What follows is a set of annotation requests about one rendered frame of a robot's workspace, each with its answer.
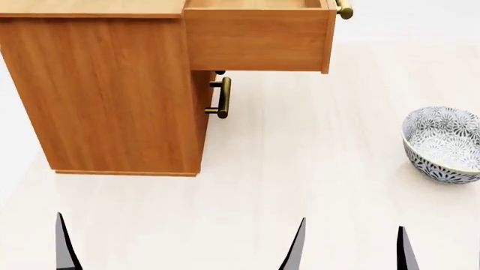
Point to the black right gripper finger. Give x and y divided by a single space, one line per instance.
405 253
295 253

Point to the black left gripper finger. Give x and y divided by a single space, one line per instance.
64 250

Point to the black white floral patterned bowl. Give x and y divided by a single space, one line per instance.
442 140

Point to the wooden cabinet body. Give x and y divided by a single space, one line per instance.
105 92

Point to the open wooden drawer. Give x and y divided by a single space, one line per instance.
258 39

